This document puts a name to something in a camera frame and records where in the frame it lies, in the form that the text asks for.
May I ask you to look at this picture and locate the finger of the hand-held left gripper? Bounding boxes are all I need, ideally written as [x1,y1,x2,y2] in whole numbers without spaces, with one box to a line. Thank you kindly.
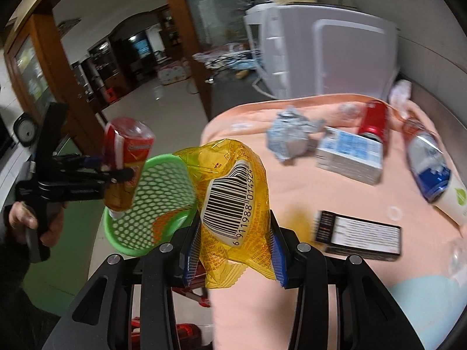
[64,169,135,190]
[53,154,104,170]

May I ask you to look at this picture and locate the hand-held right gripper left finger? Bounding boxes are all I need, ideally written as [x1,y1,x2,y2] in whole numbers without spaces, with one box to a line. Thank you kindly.
[42,209,205,350]

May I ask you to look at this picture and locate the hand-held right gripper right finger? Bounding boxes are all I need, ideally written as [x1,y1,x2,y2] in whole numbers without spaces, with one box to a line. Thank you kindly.
[269,209,426,350]

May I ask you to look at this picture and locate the green plastic mesh basket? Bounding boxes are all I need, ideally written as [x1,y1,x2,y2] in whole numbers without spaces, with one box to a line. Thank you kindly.
[103,154,199,256]

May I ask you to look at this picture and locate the yellow plastic snack wrapper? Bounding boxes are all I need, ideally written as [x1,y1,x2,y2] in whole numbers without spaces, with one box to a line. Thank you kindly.
[173,139,278,289]

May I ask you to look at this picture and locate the red soda can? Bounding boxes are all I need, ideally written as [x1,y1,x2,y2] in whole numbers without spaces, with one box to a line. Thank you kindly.
[356,100,390,144]

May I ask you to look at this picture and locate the person's left hand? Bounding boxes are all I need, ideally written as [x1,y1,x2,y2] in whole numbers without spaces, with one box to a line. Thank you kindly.
[4,200,64,249]

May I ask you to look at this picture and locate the peach printed blanket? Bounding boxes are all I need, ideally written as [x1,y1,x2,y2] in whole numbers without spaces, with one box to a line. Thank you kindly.
[199,93,467,350]

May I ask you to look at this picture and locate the green cabinet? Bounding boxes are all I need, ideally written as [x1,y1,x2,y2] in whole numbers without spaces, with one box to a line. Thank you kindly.
[24,136,108,316]

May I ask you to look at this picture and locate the black white printed box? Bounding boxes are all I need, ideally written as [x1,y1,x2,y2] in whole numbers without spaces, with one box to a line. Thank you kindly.
[314,209,402,262]

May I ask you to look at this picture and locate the wooden glass door cabinet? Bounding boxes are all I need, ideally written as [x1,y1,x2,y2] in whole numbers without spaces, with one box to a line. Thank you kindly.
[4,15,106,143]

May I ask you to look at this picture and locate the person's dark clothing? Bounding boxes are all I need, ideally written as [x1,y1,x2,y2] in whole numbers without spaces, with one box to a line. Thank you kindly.
[0,226,62,350]

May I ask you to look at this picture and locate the pink white play mat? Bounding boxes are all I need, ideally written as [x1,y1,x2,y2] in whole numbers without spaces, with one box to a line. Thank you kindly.
[158,62,188,84]

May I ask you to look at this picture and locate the crumpled silver foil wrapper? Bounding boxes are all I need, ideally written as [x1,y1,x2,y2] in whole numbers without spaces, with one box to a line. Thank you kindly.
[266,106,327,161]

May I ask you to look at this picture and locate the dark television cabinet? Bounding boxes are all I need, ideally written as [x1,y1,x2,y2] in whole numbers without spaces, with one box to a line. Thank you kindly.
[88,11,172,81]

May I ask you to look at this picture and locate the blue white carton box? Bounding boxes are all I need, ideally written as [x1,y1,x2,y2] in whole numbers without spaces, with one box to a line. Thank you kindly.
[316,126,384,186]

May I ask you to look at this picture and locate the white plastic tube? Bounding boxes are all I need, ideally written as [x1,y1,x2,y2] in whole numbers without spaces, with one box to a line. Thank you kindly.
[432,175,467,227]

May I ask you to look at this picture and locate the crumpled white tissue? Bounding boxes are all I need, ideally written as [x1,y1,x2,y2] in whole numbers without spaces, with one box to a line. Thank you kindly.
[387,79,413,108]

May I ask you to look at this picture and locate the white washing machine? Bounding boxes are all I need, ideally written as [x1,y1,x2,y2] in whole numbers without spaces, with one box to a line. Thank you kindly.
[244,2,400,100]

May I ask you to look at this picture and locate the wooden door frame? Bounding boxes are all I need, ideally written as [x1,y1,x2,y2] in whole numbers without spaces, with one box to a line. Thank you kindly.
[158,0,212,121]

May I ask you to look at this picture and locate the black floor cables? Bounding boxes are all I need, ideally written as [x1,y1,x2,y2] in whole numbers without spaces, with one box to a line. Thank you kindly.
[204,53,256,84]

